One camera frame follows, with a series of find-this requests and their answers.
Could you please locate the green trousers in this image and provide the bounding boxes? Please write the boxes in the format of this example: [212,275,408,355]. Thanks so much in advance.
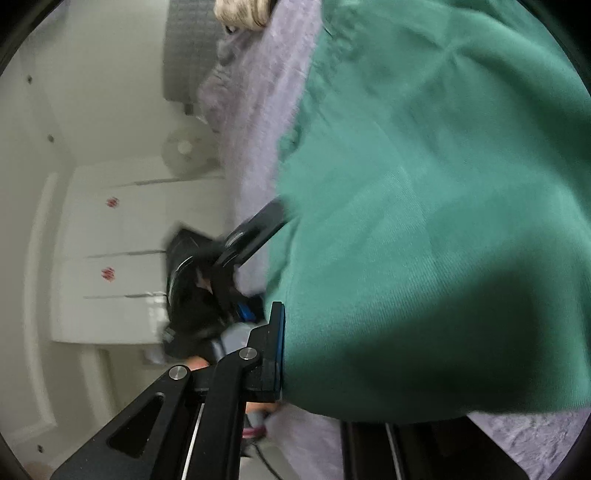
[267,1,590,422]

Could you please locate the person's left hand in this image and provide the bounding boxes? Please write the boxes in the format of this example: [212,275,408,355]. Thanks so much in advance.
[186,354,279,414]

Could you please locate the white fan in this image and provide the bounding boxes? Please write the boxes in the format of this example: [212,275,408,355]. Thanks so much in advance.
[161,126,219,179]

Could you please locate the white wardrobe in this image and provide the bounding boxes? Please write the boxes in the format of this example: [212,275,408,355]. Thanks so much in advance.
[51,157,228,345]

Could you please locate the grey embossed bedspread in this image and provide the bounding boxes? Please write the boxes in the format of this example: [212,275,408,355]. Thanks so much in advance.
[198,1,590,479]

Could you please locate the grey quilted headboard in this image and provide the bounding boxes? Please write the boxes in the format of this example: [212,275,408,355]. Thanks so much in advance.
[162,0,225,104]

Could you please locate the beige crumpled blanket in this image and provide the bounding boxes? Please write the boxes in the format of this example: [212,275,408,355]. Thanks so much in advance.
[213,0,277,31]

